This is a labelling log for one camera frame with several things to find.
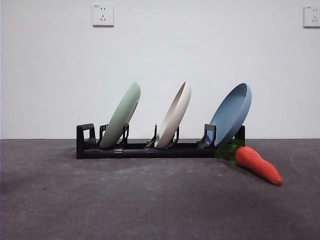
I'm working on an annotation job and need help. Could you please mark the green plate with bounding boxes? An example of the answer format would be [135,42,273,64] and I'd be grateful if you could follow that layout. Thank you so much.
[99,81,142,150]

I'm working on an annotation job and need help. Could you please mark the orange carrot with green leaves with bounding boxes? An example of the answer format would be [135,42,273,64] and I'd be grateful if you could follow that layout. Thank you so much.
[215,139,283,186]

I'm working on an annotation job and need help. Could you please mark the beige plate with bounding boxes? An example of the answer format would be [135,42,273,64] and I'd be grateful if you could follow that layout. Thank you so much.
[154,80,193,149]

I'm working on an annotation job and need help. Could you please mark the black plate rack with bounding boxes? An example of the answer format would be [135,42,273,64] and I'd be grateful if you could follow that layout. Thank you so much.
[76,122,246,160]

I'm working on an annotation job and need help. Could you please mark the blue plate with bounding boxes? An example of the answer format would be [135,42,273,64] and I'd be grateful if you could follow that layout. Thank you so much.
[209,82,253,149]

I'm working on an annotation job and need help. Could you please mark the white wall socket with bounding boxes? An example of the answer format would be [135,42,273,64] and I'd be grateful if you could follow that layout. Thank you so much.
[92,3,115,28]
[303,5,320,28]

